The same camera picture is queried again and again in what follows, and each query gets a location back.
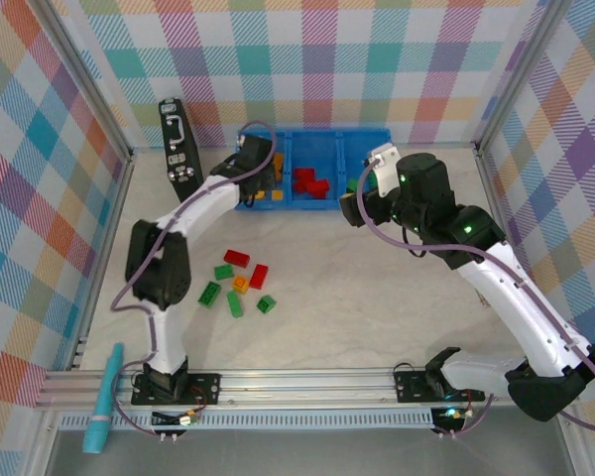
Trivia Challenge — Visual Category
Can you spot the narrow green lego brick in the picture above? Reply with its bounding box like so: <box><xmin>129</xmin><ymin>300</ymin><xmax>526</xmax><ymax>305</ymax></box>
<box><xmin>226</xmin><ymin>290</ymin><xmax>246</xmax><ymax>319</ymax></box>

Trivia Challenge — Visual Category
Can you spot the blue three-compartment bin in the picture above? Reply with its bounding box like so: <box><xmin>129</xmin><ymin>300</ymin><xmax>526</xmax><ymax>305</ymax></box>
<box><xmin>233</xmin><ymin>127</ymin><xmax>396</xmax><ymax>213</ymax></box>

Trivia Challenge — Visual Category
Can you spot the large green lego brick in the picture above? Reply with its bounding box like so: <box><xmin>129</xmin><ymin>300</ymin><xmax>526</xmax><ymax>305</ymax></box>
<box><xmin>197</xmin><ymin>281</ymin><xmax>224</xmax><ymax>309</ymax></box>

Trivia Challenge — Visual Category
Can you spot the teal marker pen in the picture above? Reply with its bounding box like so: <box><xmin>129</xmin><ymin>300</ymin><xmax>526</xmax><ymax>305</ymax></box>
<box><xmin>82</xmin><ymin>341</ymin><xmax>126</xmax><ymax>455</ymax></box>

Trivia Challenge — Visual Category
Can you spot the aluminum table edge rail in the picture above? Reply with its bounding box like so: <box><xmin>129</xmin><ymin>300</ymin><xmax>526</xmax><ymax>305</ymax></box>
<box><xmin>473</xmin><ymin>142</ymin><xmax>502</xmax><ymax>224</ymax></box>
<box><xmin>66</xmin><ymin>148</ymin><xmax>136</xmax><ymax>372</ymax></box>

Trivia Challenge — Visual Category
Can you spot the black case with handle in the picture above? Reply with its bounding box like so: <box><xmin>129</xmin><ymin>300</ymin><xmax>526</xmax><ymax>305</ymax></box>
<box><xmin>158</xmin><ymin>97</ymin><xmax>205</xmax><ymax>202</ymax></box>

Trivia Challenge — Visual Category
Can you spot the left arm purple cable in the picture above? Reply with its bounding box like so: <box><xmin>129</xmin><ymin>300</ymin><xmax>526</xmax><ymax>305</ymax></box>
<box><xmin>111</xmin><ymin>120</ymin><xmax>279</xmax><ymax>437</ymax></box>

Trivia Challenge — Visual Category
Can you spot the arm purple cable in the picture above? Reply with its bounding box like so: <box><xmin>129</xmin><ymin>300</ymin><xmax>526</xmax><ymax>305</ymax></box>
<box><xmin>357</xmin><ymin>157</ymin><xmax>595</xmax><ymax>440</ymax></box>
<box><xmin>111</xmin><ymin>120</ymin><xmax>279</xmax><ymax>437</ymax></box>

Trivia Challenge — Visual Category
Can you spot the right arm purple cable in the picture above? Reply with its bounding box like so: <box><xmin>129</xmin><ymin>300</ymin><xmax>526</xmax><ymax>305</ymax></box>
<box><xmin>357</xmin><ymin>157</ymin><xmax>595</xmax><ymax>440</ymax></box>

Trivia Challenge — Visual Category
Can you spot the aluminum frame post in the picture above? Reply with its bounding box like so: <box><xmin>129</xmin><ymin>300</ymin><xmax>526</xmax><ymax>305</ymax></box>
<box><xmin>473</xmin><ymin>0</ymin><xmax>574</xmax><ymax>150</ymax></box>
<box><xmin>29</xmin><ymin>0</ymin><xmax>135</xmax><ymax>158</ymax></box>

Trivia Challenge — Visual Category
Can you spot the aluminum base rail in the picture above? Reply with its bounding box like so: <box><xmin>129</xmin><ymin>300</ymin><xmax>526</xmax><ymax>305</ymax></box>
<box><xmin>33</xmin><ymin>365</ymin><xmax>515</xmax><ymax>412</ymax></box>

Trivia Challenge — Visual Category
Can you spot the slotted grey cable duct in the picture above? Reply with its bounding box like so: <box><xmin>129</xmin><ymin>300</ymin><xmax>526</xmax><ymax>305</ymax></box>
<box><xmin>59</xmin><ymin>411</ymin><xmax>435</xmax><ymax>431</ymax></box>

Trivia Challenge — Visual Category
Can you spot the aluminum frame leg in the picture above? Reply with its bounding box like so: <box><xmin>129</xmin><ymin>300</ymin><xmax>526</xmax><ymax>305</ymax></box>
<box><xmin>32</xmin><ymin>409</ymin><xmax>63</xmax><ymax>476</ymax></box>
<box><xmin>557</xmin><ymin>420</ymin><xmax>594</xmax><ymax>476</ymax></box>

